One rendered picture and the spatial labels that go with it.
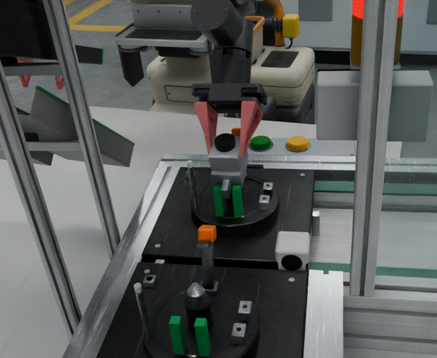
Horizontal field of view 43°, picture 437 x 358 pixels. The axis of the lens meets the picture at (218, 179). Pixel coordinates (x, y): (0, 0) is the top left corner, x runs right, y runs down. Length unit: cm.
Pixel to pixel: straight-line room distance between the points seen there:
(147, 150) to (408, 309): 75
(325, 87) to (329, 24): 324
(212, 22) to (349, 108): 24
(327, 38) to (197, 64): 238
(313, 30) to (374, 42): 332
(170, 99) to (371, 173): 105
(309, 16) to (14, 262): 308
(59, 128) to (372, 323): 50
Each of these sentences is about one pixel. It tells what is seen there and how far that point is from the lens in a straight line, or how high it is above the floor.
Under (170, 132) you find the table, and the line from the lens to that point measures 136.
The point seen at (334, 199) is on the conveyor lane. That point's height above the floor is 93.
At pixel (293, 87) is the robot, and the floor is 76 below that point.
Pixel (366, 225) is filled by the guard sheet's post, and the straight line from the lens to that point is 69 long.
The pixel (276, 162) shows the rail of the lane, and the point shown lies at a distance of 102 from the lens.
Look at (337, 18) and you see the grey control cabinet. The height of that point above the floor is 33.
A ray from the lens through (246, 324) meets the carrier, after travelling 66.
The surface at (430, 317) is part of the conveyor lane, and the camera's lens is 78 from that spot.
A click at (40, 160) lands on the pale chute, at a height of 101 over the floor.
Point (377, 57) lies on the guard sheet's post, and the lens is 58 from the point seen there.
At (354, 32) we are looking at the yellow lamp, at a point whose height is 129.
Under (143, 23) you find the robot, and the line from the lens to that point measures 154.
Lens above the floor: 149
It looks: 33 degrees down
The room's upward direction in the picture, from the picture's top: 6 degrees counter-clockwise
